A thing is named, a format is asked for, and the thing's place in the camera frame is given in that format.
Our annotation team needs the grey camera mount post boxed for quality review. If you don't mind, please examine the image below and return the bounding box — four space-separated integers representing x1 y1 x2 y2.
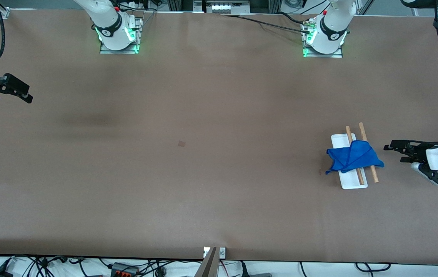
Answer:
195 247 220 277

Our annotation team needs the black cable across table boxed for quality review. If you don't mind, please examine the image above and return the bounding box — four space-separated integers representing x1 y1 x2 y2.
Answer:
222 14 312 35

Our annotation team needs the metal table edge bracket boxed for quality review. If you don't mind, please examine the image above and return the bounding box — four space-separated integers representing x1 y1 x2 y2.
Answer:
203 247 226 259

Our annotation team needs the black looped floor cable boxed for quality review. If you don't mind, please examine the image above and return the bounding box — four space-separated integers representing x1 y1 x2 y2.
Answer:
355 262 392 273

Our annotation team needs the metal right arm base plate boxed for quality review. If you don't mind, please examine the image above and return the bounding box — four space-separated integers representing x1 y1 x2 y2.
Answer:
99 17 143 55

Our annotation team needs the blue microfibre towel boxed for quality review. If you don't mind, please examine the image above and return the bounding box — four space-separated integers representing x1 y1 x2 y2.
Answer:
325 140 385 175

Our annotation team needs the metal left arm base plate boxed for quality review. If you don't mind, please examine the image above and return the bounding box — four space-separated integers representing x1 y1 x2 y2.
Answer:
302 21 345 58

